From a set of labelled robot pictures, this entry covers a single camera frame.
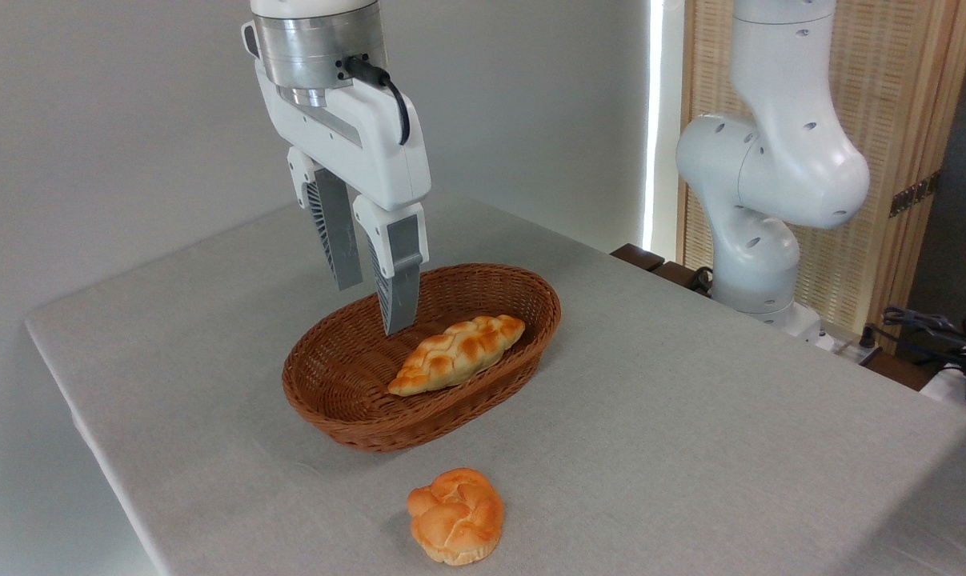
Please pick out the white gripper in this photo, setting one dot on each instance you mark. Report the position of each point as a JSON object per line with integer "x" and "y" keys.
{"x": 370, "y": 156}

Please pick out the round knotted bread roll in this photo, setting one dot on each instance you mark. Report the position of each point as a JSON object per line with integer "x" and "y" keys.
{"x": 454, "y": 516}

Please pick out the long braided bread loaf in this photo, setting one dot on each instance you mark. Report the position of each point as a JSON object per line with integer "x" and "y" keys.
{"x": 454, "y": 354}

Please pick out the brown wicker oval basket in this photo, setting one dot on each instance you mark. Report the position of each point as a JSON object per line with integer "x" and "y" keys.
{"x": 418, "y": 420}

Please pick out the dark wooden block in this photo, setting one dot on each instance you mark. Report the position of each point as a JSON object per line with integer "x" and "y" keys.
{"x": 679, "y": 274}
{"x": 637, "y": 257}

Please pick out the grey tablecloth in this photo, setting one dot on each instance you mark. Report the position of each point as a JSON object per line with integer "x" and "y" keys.
{"x": 691, "y": 448}

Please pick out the white power strip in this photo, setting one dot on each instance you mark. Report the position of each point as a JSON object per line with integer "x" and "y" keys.
{"x": 849, "y": 350}

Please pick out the brass screen hinge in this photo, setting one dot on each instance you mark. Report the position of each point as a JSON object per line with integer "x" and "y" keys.
{"x": 915, "y": 194}

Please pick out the bamboo folding screen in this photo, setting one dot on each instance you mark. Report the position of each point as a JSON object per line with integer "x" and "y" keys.
{"x": 899, "y": 96}

